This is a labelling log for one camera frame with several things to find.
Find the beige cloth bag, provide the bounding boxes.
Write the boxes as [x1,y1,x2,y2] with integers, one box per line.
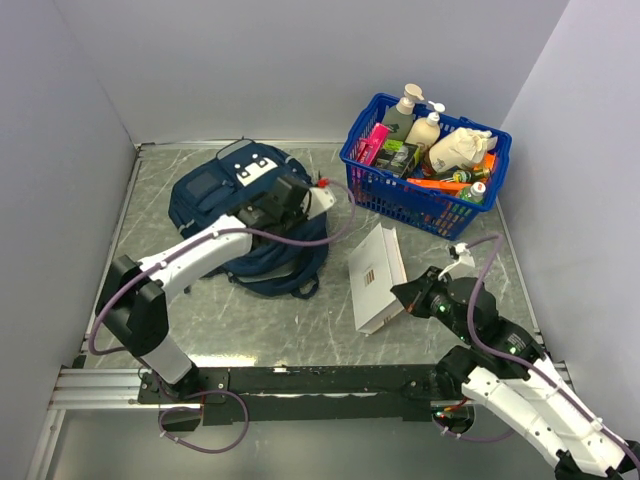
[426,127,498,173]

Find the pink box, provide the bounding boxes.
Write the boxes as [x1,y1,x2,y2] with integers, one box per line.
[356,123,390,166]

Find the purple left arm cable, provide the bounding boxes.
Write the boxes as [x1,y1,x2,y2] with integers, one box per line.
[87,179,357,455]

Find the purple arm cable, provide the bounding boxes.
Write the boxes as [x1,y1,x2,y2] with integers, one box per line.
[87,179,357,455]
[434,232,640,471]

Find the white notebook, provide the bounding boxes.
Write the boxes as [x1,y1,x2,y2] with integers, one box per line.
[348,223,407,335]

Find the black green box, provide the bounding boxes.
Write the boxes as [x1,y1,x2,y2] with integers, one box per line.
[373,140,421,179]

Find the dark glass bottle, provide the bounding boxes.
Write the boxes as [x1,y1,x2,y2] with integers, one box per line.
[431,167,491,183]

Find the navy blue student backpack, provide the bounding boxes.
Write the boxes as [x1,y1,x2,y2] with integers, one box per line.
[168,139,329,300]

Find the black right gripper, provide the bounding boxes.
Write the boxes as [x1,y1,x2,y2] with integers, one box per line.
[390,264,474,343]

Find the green drink bottle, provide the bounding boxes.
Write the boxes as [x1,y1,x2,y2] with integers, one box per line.
[456,182,487,204]

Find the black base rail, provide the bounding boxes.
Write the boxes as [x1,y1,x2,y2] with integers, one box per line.
[138,364,462,426]

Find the grey-green pump bottle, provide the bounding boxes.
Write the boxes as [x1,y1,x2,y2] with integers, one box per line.
[382,83,425,141]

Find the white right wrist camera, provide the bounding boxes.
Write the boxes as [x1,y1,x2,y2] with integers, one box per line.
[438,242,476,280]

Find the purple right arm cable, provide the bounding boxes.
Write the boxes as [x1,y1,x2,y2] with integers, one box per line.
[434,232,640,471]

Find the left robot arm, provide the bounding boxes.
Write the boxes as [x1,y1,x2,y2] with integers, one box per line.
[88,176,334,402]

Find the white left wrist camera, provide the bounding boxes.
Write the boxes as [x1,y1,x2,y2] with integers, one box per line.
[302,178,336,220]

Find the cream pump bottle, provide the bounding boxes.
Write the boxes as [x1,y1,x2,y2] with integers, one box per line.
[405,101,446,152]

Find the aluminium frame rail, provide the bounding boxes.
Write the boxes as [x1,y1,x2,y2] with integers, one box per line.
[47,362,577,412]

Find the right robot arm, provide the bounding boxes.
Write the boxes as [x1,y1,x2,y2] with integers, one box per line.
[391,267,639,479]

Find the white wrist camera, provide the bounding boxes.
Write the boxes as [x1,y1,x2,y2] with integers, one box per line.
[302,178,336,220]
[438,242,476,280]

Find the blue plastic basket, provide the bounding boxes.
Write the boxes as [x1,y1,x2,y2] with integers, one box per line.
[339,93,512,240]

